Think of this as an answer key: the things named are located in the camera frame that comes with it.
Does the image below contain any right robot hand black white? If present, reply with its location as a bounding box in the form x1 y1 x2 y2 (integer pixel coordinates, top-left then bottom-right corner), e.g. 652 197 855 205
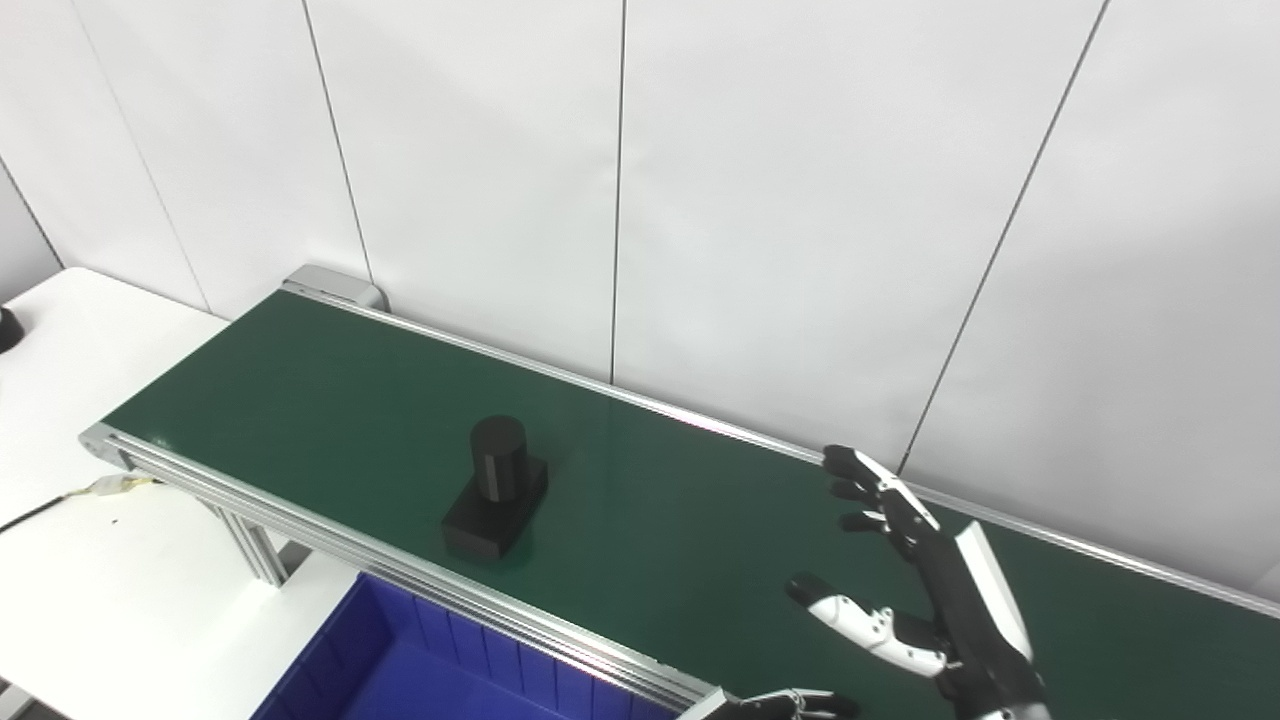
785 445 1052 719

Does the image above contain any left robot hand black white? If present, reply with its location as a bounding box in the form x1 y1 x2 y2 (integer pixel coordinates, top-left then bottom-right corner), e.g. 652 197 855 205
680 687 861 720

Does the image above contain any black cylinder-on-base part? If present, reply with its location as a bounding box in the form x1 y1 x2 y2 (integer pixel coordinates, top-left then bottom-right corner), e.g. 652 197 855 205
441 415 550 562

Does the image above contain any green conveyor belt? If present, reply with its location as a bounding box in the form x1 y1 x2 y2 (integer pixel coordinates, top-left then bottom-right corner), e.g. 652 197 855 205
80 265 1280 720
100 290 1280 720

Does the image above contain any blue plastic bin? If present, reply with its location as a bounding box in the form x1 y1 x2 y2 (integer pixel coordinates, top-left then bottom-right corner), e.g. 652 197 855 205
250 572 693 720

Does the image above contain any black cable with pale plug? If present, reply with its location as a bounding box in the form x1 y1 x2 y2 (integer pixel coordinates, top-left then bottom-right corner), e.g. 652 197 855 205
0 474 163 536

